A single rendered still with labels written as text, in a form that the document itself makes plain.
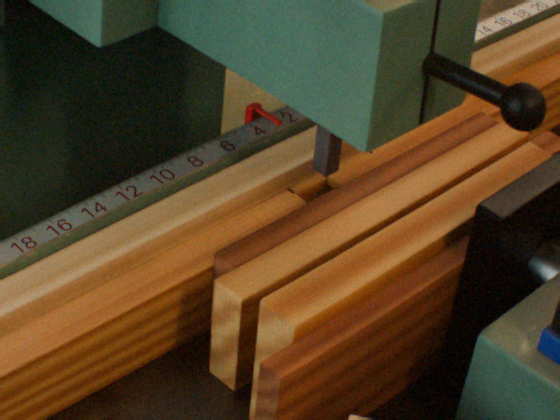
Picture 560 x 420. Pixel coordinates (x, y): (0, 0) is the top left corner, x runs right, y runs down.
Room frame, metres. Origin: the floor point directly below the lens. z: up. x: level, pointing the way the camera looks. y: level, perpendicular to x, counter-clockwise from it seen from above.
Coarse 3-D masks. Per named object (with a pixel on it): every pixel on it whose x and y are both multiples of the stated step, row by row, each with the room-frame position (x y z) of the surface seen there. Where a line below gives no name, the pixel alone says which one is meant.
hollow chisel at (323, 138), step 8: (320, 128) 0.48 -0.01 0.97; (320, 136) 0.48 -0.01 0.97; (328, 136) 0.48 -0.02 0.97; (336, 136) 0.48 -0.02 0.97; (320, 144) 0.48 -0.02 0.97; (328, 144) 0.48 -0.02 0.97; (336, 144) 0.48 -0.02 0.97; (320, 152) 0.48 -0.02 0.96; (328, 152) 0.48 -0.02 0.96; (336, 152) 0.48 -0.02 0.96; (320, 160) 0.48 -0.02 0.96; (328, 160) 0.48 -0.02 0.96; (336, 160) 0.48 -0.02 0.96; (320, 168) 0.48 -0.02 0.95; (328, 168) 0.48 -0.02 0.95; (336, 168) 0.48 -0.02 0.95
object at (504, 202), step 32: (512, 192) 0.42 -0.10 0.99; (544, 192) 0.42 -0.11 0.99; (480, 224) 0.41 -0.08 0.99; (512, 224) 0.41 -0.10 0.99; (544, 224) 0.43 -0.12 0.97; (480, 256) 0.40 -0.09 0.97; (512, 256) 0.41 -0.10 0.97; (544, 256) 0.42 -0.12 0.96; (480, 288) 0.40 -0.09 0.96; (512, 288) 0.42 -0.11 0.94; (480, 320) 0.40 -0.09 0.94; (448, 352) 0.41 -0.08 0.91
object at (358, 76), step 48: (192, 0) 0.50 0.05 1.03; (240, 0) 0.48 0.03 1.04; (288, 0) 0.46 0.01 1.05; (336, 0) 0.44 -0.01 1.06; (384, 0) 0.44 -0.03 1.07; (432, 0) 0.45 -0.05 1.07; (480, 0) 0.48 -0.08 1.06; (240, 48) 0.48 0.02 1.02; (288, 48) 0.46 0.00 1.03; (336, 48) 0.44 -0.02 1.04; (384, 48) 0.43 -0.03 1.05; (432, 48) 0.45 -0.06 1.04; (288, 96) 0.46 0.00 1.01; (336, 96) 0.44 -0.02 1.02; (384, 96) 0.43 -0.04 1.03; (432, 96) 0.46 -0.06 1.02; (384, 144) 0.44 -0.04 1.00
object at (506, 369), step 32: (544, 288) 0.40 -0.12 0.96; (512, 320) 0.38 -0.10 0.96; (544, 320) 0.38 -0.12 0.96; (480, 352) 0.37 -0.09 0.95; (512, 352) 0.36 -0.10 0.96; (480, 384) 0.36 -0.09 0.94; (512, 384) 0.35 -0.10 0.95; (544, 384) 0.35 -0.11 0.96; (480, 416) 0.36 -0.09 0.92; (512, 416) 0.35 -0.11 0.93; (544, 416) 0.34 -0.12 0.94
